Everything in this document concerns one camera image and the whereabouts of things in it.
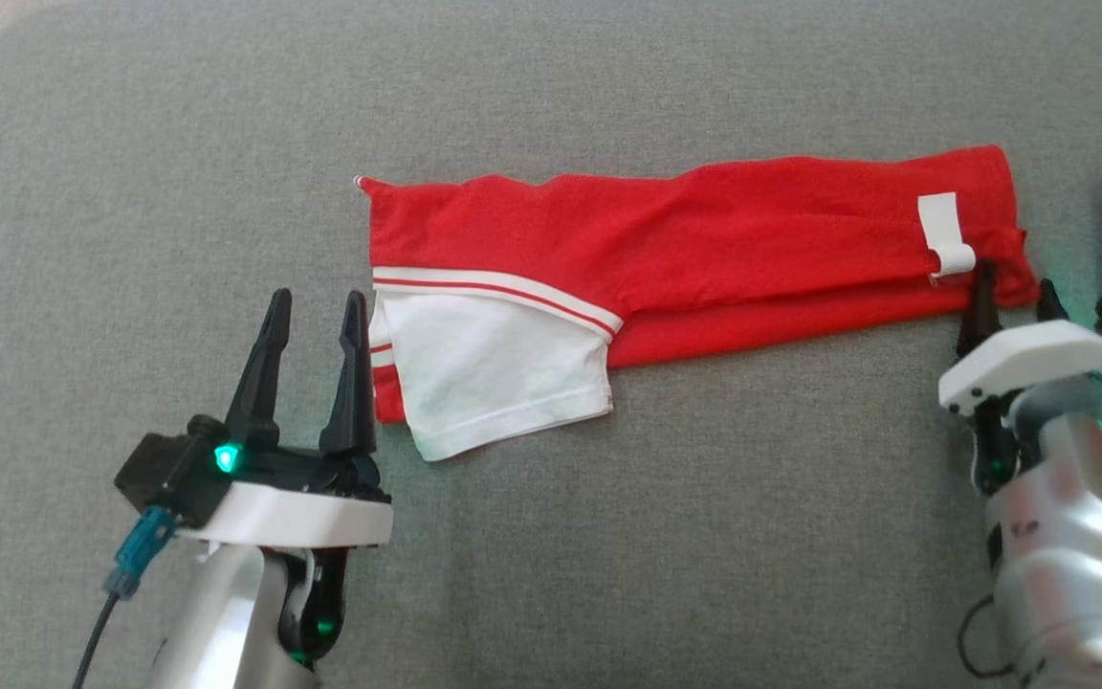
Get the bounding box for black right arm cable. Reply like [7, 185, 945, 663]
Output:
[957, 593, 1025, 682]

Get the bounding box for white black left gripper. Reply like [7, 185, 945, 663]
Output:
[183, 288, 394, 548]

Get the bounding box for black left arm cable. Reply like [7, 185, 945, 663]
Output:
[71, 591, 121, 689]

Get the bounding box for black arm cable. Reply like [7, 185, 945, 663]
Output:
[957, 593, 1025, 682]
[71, 591, 121, 689]

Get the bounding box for large grey fabric sofa seat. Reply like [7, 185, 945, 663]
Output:
[0, 0, 1102, 689]

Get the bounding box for blue left cable connector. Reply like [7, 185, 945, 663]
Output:
[103, 505, 179, 599]

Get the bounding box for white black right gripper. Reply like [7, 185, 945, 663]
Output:
[938, 258, 1102, 496]

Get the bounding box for red white basketball jersey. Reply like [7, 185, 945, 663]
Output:
[353, 144, 1042, 463]

